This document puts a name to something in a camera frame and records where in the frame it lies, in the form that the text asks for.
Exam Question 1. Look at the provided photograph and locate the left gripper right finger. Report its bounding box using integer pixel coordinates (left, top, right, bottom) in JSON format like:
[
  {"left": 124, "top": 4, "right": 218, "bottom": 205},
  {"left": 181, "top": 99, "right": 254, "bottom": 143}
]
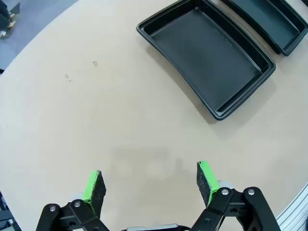
[{"left": 190, "top": 160, "right": 281, "bottom": 231}]

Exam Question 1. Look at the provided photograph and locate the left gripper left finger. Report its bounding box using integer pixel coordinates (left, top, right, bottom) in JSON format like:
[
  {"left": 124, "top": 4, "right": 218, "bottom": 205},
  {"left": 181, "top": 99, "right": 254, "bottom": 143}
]
[{"left": 36, "top": 170, "right": 109, "bottom": 231}]

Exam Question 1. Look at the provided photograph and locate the black ESD tray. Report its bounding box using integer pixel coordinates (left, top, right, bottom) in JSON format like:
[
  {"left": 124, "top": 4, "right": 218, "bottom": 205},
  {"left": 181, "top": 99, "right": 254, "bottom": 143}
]
[
  {"left": 136, "top": 0, "right": 276, "bottom": 121},
  {"left": 221, "top": 0, "right": 308, "bottom": 57}
]

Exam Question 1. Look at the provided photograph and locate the aluminium frame rail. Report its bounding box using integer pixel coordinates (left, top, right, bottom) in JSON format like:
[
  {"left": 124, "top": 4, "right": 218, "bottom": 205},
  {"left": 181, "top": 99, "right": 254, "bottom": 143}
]
[{"left": 276, "top": 182, "right": 308, "bottom": 231}]

